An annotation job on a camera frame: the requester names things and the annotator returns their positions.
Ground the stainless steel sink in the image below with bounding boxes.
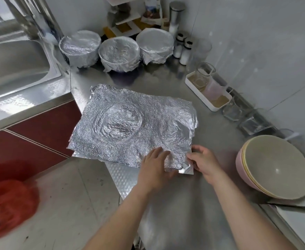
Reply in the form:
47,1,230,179
0,34,72,136

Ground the white spoon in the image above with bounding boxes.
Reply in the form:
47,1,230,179
278,130,302,141

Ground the steel faucet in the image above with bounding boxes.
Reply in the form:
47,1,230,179
1,0,41,40

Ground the person's right forearm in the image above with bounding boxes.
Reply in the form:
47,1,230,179
212,174,296,250

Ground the red kitchen cabinet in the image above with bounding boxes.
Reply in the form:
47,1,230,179
0,100,83,183

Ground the colourful snack packet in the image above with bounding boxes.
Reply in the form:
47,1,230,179
143,0,164,21

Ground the foil-wrapped bowl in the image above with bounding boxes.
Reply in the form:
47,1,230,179
136,28,175,66

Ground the person's left forearm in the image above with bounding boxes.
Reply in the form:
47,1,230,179
84,185,158,250

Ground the white dish brush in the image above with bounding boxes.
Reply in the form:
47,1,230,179
40,31,57,45

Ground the person's right hand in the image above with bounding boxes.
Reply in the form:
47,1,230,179
186,144,227,185

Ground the red plastic bag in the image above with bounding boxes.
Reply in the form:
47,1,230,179
0,180,40,243

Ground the pink translucent cup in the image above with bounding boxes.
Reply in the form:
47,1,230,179
204,75,229,100

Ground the person's left hand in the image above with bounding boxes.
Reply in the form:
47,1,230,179
137,147,178,195

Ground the white rectangular tray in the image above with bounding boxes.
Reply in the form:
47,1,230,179
185,70,233,112

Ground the white shaker with black lid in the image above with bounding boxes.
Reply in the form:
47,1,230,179
180,39,194,66
173,32,187,59

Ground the foil-covered bowl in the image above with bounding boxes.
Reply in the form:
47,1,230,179
67,84,199,170
59,30,102,68
98,36,142,73

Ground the white corner shelf rack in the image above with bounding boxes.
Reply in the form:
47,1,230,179
105,0,164,37

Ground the stack of coloured bowls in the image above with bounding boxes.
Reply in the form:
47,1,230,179
241,135,305,200

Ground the tall white steel-capped bottle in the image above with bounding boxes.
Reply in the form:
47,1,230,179
168,1,186,37

